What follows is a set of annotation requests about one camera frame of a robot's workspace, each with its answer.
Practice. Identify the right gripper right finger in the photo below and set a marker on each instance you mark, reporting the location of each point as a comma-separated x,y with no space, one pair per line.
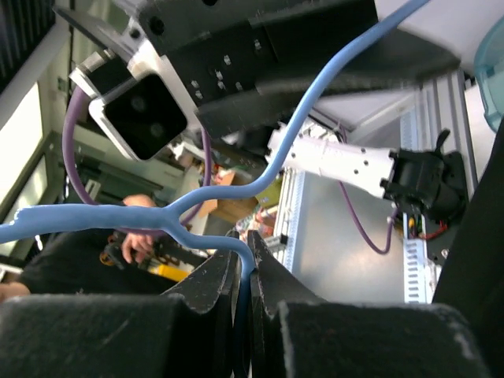
272,289

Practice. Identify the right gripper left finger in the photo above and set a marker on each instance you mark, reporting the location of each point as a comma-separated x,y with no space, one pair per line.
200,329

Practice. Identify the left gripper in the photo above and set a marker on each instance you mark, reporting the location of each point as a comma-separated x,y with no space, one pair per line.
246,64

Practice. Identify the blue wire hanger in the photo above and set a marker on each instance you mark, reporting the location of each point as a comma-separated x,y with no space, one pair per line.
38,220

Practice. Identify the black trousers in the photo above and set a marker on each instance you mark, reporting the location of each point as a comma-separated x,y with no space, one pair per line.
471,280

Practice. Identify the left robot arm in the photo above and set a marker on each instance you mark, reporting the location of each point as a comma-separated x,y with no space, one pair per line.
417,182

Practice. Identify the person in black shirt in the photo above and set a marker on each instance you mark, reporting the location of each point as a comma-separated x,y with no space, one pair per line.
75,264

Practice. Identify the teal plastic basket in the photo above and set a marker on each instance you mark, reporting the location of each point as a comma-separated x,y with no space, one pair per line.
488,69

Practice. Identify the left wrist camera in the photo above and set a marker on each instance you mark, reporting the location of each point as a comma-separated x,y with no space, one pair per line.
140,102

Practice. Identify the slotted cable duct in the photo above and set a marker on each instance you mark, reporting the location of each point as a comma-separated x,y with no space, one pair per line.
420,276

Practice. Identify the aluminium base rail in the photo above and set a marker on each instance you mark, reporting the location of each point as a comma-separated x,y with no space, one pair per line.
440,104

